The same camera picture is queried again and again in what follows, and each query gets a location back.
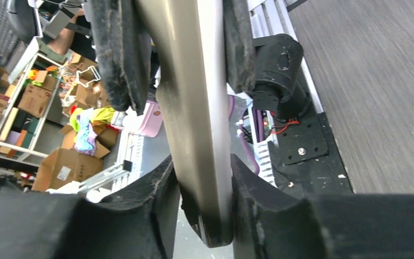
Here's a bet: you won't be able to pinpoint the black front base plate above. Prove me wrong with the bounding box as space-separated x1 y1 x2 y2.
264 71 354 199

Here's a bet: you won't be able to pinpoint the white slotted cable duct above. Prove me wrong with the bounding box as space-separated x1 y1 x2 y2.
248 106 277 187

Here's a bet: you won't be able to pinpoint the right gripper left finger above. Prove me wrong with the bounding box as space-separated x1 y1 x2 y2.
0 157 180 258

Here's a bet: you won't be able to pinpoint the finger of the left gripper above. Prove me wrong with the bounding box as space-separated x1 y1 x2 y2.
89 0 151 115
223 0 256 93

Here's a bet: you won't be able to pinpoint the white remote control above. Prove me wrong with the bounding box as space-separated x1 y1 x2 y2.
136 1 233 248

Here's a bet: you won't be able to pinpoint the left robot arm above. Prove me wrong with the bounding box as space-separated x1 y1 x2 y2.
86 1 308 120

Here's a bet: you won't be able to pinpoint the cardboard boxes on shelf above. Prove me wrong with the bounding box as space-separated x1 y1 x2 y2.
0 53 107 161

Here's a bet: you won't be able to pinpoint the colourful cloth pile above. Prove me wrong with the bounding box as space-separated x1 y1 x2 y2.
70 106 117 158

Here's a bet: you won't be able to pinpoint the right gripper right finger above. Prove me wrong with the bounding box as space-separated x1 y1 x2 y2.
231 155 414 258

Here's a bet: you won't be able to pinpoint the pink phone case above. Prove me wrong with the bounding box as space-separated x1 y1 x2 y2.
126 102 163 138

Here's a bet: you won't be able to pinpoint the large cardboard box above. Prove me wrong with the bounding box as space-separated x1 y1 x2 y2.
31 148 104 192

